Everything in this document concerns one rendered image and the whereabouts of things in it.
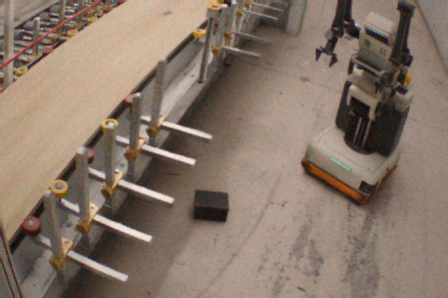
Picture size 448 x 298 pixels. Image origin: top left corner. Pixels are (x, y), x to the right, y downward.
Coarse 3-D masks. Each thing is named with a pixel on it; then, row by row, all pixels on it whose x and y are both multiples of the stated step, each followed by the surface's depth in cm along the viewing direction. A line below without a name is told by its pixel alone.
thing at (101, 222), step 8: (56, 200) 189; (64, 200) 190; (64, 208) 189; (72, 208) 188; (96, 216) 187; (96, 224) 187; (104, 224) 185; (112, 224) 186; (120, 232) 185; (128, 232) 184; (136, 232) 185; (136, 240) 184; (144, 240) 183
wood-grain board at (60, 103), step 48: (144, 0) 373; (192, 0) 384; (96, 48) 290; (144, 48) 296; (0, 96) 232; (48, 96) 238; (96, 96) 244; (0, 144) 199; (48, 144) 206; (0, 192) 175
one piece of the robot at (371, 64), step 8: (360, 48) 305; (352, 56) 304; (360, 56) 307; (368, 56) 302; (352, 64) 312; (368, 64) 300; (376, 64) 301; (384, 64) 296; (352, 72) 318; (368, 72) 309; (376, 72) 294; (384, 72) 294
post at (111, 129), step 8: (112, 128) 187; (112, 136) 189; (112, 144) 191; (112, 152) 193; (104, 160) 196; (112, 160) 195; (112, 168) 198; (112, 176) 200; (112, 184) 202; (112, 200) 207
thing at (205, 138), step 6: (126, 114) 250; (144, 120) 249; (150, 120) 249; (162, 126) 248; (168, 126) 247; (174, 126) 247; (174, 132) 247; (180, 132) 247; (186, 132) 246; (192, 132) 245; (198, 132) 246; (192, 138) 246; (198, 138) 245; (204, 138) 244; (210, 138) 244
